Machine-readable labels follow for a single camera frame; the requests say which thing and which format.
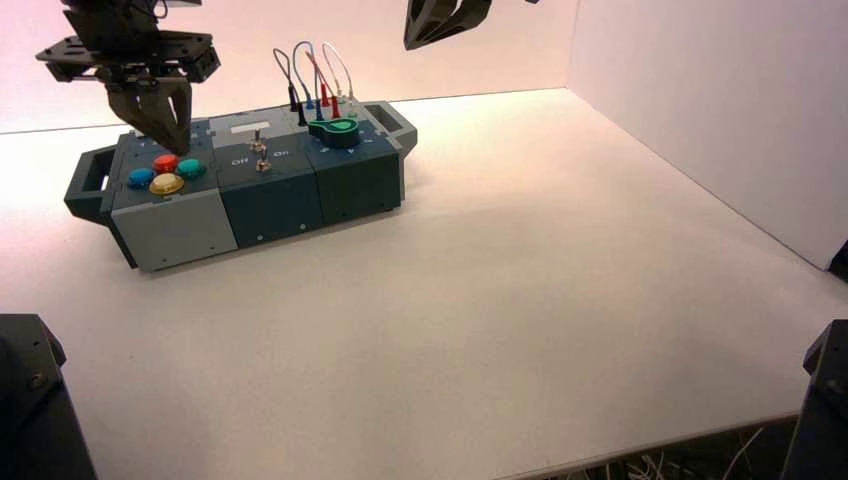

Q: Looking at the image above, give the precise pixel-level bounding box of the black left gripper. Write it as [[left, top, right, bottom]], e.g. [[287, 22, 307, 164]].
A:
[[36, 0, 221, 158]]

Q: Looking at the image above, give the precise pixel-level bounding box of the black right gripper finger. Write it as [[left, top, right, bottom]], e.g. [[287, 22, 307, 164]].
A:
[[404, 0, 460, 52], [450, 0, 495, 34]]

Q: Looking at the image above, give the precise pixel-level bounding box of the yellow push button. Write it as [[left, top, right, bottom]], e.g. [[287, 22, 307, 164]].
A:
[[148, 172, 186, 197]]

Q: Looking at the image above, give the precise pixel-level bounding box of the green rotary knob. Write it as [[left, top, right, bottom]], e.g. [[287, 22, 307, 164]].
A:
[[307, 117, 361, 149]]

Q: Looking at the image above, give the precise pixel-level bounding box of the blue grey control box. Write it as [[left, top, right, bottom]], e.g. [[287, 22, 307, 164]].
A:
[[63, 99, 419, 274]]

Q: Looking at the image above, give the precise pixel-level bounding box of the white jumper cable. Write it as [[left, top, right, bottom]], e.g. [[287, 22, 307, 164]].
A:
[[321, 41, 359, 119]]

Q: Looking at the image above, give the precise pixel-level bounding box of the red jumper cable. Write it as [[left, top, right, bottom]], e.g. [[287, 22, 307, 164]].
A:
[[305, 51, 342, 121]]

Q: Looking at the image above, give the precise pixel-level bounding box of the blue jumper cable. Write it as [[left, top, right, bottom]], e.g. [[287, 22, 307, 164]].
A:
[[293, 40, 326, 123]]

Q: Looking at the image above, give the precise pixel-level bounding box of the black jumper cable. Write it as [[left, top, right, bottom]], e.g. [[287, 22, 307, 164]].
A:
[[272, 47, 309, 128]]

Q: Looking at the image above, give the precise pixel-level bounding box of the black object at wall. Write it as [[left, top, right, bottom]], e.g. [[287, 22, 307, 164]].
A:
[[828, 239, 848, 285]]

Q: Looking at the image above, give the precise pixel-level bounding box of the thin white cable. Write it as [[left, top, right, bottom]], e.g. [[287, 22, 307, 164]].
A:
[[720, 426, 765, 480]]

